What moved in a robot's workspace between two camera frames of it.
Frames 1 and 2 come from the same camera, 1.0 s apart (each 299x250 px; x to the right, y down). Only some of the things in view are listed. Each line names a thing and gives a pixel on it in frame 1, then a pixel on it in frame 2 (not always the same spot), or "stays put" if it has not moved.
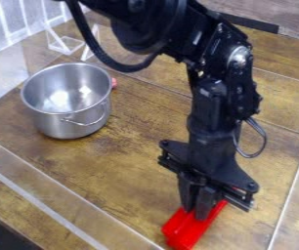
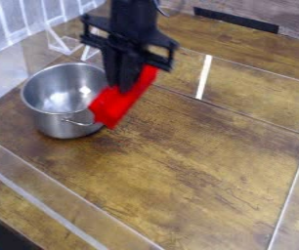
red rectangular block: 184,229 -> 112,104
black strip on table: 268,27 stays put
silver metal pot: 68,96 stays put
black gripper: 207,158 -> 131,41
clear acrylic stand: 68,46 stays put
